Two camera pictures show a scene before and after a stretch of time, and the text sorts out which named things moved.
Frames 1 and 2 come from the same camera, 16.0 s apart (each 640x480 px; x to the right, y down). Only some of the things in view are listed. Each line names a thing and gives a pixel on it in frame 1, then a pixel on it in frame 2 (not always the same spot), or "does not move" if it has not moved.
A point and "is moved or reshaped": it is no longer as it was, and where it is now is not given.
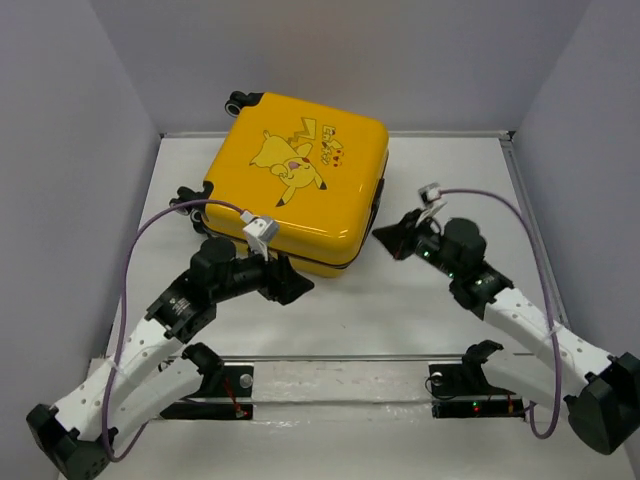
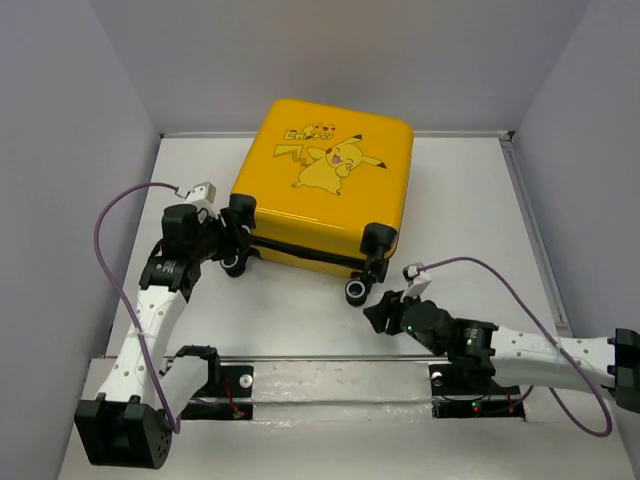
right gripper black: [397, 238] to [389, 306]
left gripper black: [281, 281] to [241, 237]
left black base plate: [232, 382] does not move
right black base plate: [453, 398] does not move
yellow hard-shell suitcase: [316, 175] is moved or reshaped
